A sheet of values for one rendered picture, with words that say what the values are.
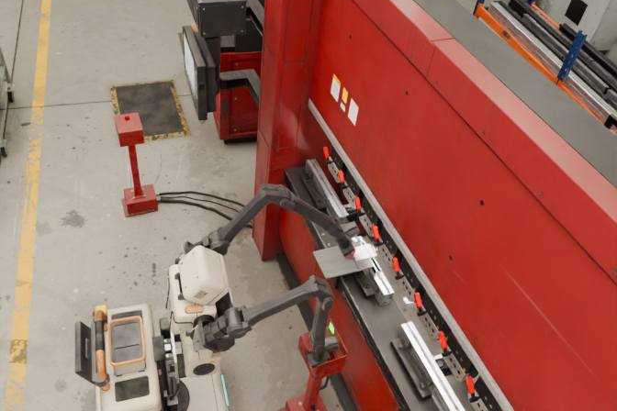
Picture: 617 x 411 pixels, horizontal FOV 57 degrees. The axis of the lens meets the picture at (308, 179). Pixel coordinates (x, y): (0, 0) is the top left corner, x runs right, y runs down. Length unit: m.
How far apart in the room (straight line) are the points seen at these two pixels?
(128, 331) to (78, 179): 2.29
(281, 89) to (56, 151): 2.54
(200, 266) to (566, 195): 1.41
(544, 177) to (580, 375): 0.59
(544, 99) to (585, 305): 0.64
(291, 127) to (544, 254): 1.91
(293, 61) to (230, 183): 1.86
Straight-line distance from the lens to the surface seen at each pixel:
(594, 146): 1.84
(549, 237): 1.82
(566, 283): 1.83
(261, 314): 2.35
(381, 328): 2.91
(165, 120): 5.35
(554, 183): 1.73
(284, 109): 3.27
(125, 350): 2.77
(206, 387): 3.34
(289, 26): 2.98
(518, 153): 1.82
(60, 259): 4.35
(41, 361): 3.91
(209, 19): 3.02
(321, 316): 2.49
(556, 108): 1.95
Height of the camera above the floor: 3.26
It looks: 43 degrees down
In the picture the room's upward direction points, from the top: 8 degrees clockwise
